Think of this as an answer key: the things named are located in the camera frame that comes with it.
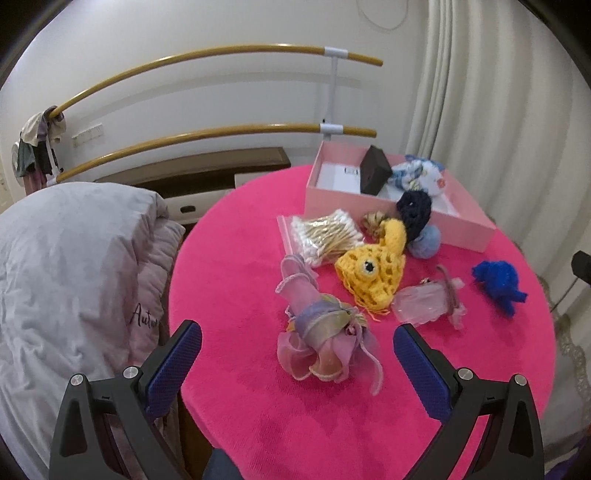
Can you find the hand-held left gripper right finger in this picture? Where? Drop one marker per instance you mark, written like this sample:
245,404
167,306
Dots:
422,369

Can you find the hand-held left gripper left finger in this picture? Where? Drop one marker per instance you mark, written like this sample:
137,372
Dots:
173,369

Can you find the royal blue crocheted scrunchie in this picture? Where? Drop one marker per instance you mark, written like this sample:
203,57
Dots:
498,281

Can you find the pink organza scrunchie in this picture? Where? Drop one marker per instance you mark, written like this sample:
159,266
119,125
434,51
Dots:
318,341

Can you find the yellow crocheted hat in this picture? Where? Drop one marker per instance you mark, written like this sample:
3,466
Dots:
369,272

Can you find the light blue fluffy scrunchie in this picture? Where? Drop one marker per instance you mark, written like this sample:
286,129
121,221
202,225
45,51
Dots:
427,242

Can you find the gold satin scrunchie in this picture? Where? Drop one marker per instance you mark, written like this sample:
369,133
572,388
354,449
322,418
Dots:
374,220

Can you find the navy crocheted scrunchie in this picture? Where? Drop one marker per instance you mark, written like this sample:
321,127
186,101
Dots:
413,207

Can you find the bag of cotton swabs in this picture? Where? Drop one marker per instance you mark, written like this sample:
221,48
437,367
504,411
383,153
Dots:
323,235

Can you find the pink cardboard box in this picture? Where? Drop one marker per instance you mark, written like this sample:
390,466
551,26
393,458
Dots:
351,198

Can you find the pink tablecloth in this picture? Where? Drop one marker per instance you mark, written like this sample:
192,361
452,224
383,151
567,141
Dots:
258,277

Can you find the white drawer cabinet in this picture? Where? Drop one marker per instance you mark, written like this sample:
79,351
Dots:
198,196

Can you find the white blue floral cloth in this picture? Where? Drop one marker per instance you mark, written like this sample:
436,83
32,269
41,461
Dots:
425,175

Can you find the cream curtain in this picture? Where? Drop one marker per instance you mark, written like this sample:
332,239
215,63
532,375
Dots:
485,92

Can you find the small black box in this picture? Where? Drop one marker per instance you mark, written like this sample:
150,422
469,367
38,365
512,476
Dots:
374,170

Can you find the clothes hanging on barre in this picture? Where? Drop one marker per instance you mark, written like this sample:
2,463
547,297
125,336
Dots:
32,129

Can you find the white wall socket strip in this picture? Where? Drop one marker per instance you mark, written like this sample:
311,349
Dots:
87,134

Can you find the short wooden barre rail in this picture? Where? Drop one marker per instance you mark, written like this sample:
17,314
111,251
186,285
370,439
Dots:
277,125

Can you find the white barre post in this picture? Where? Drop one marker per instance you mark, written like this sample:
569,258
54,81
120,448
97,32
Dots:
332,92

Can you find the long wooden barre rail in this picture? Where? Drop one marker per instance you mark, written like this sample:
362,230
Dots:
277,46

